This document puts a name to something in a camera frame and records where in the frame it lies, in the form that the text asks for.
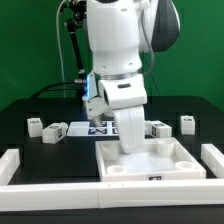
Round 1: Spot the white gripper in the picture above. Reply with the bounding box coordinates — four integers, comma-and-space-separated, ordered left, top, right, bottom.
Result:
86, 74, 147, 153

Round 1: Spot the white square tabletop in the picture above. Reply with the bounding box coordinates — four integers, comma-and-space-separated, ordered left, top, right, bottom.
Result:
95, 138, 206, 182

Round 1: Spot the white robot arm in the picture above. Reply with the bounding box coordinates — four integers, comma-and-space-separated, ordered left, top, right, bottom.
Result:
84, 0, 180, 153

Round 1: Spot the white marker tag sheet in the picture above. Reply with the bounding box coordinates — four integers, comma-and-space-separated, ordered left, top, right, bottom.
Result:
67, 121, 118, 137

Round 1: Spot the white U-shaped obstacle fence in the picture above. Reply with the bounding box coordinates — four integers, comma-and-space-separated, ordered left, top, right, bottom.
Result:
0, 149, 224, 211

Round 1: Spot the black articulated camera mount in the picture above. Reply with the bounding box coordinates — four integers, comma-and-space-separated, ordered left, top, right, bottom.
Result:
65, 0, 87, 98

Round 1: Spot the white hanging cable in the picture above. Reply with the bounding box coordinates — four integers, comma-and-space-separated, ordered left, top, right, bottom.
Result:
55, 0, 69, 98

